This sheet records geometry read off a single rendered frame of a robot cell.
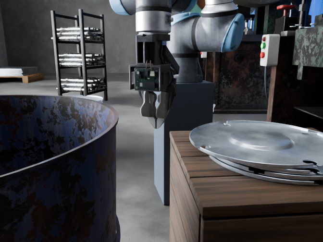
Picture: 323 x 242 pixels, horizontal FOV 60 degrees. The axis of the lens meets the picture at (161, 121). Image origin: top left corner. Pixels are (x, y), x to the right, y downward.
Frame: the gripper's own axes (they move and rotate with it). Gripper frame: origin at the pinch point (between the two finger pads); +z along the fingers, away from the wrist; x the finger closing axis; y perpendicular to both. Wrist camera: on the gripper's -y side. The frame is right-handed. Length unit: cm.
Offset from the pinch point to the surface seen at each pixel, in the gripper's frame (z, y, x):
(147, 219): 39.0, -17.2, -10.6
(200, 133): 1.3, 1.2, 10.7
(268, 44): -19, -72, 23
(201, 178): 4.0, 17.9, 14.9
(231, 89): 17, -203, -7
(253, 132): 0.7, -1.6, 21.7
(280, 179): 3.3, 15.1, 27.1
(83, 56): -12, -177, -149
